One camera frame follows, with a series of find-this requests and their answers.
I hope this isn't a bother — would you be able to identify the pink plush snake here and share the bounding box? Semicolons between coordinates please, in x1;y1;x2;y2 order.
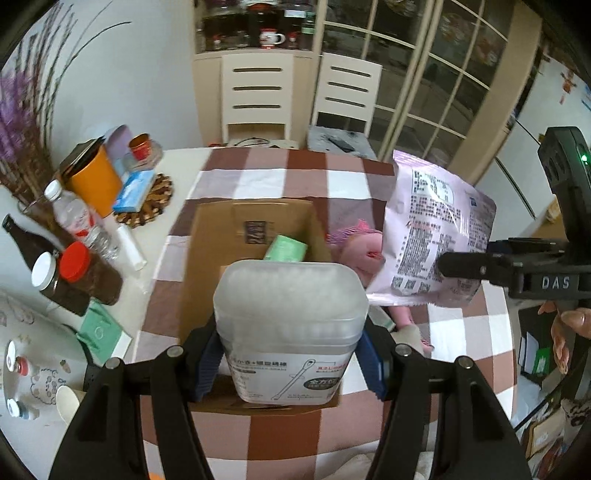
325;219;435;356

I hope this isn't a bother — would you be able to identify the clear water bottle red label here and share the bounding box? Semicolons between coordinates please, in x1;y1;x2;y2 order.
44;180;118;261

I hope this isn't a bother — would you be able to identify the glass door cabinet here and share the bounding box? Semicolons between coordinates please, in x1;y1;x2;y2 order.
318;0;543;171

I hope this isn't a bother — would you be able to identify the dark brown glass bottle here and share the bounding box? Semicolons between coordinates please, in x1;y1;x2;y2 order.
1;215;61;278

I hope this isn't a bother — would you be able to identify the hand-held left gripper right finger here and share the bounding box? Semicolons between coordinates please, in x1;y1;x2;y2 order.
355;318;527;480

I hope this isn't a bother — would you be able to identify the white lid jar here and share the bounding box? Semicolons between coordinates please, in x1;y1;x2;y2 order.
31;253;90;317

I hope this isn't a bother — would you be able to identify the small green box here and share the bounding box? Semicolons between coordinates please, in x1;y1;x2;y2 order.
531;346;555;377

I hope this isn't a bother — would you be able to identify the orange container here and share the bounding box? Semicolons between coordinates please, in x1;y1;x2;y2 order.
69;145;123;217

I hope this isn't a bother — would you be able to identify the white refrigerator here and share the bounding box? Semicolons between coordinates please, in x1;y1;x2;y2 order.
480;55;591;222

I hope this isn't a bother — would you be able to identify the purple cup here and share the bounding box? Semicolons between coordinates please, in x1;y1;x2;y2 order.
104;124;134;160

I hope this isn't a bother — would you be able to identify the white teal medicine box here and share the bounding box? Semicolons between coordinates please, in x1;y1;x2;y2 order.
367;305;398;333

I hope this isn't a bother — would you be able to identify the red lid jar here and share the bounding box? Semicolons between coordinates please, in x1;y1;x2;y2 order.
59;242;124;306

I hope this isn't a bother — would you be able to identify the woven brown trivet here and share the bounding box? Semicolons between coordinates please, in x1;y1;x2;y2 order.
113;173;174;229

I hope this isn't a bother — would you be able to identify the dried lavender bunch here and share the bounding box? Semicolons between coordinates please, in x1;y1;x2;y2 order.
0;0;121;208

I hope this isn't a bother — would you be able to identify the black cable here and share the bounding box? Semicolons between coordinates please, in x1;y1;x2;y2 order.
210;136;278;148

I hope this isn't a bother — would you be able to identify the purple snack bag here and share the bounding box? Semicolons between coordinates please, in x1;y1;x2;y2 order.
366;149;497;308

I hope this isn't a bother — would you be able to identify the white paper cup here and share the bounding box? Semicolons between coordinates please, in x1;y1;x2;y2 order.
55;385;88;425

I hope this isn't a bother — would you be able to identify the brown white checkered tablecloth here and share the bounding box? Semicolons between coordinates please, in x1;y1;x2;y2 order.
134;148;518;467

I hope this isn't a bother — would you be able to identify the green paper packet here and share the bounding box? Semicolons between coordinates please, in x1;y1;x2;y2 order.
76;300;134;365

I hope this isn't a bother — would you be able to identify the cream shelf cabinet with jars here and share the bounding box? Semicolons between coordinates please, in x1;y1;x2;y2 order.
191;0;324;148

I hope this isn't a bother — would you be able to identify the green toy bricks box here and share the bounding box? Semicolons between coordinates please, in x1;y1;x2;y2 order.
263;234;309;263

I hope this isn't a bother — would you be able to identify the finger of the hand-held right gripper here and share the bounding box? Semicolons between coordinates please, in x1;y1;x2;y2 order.
436;250;522;287
487;237;566;254

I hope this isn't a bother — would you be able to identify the person's right hand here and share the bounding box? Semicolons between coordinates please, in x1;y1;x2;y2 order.
538;300;591;367

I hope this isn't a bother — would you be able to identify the white small tube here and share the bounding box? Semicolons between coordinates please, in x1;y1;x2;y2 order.
115;224;147;271

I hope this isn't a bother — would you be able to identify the blue tissue pack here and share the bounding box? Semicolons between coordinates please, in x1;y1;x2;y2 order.
112;170;158;214

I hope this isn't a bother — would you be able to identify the cream slatted chair grey cushion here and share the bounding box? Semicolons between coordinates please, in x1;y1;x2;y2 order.
307;52;384;160

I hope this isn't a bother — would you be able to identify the small white bottle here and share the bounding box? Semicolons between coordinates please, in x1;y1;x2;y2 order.
6;399;40;421
4;342;35;377

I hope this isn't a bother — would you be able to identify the clear cotton swab container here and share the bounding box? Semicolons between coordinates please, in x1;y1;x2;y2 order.
212;259;370;407

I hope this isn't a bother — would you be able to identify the brown cardboard box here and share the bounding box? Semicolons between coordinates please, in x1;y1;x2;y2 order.
178;198;342;416

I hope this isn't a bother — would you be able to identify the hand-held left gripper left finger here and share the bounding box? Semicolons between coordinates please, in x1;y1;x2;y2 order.
48;318;227;480

